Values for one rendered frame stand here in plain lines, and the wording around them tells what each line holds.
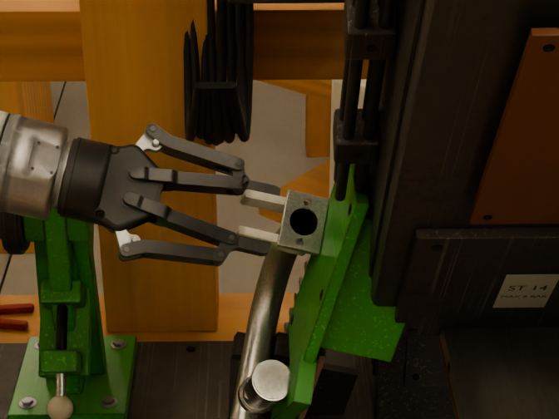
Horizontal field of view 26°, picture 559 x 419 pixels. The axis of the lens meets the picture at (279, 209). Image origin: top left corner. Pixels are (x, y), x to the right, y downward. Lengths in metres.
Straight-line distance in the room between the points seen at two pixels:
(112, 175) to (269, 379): 0.24
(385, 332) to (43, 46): 0.59
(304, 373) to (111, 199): 0.24
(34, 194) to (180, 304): 0.46
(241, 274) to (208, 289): 1.80
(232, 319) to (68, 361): 0.31
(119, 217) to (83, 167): 0.06
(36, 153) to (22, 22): 0.39
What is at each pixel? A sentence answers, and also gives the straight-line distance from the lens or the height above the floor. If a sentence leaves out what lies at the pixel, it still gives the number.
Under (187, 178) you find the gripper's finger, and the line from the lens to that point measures 1.13.
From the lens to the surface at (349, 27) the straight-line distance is 0.83.
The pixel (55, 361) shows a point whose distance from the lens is 1.32.
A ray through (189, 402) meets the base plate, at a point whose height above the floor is 0.90.
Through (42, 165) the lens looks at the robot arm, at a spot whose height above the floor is 1.27.
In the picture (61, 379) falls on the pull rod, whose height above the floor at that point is 0.97.
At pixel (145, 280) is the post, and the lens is 1.50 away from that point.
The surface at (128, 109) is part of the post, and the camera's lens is 1.39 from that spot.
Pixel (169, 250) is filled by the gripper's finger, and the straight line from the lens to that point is 1.11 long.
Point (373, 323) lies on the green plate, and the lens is 1.09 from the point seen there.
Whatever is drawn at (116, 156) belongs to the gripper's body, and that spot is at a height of 1.26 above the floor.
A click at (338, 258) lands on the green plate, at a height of 1.22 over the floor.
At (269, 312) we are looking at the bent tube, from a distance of 1.23.
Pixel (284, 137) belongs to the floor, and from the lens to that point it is 4.05.
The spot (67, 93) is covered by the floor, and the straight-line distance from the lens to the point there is 4.45.
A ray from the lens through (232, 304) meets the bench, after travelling 1.59.
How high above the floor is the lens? 1.76
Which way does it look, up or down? 29 degrees down
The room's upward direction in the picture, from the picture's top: straight up
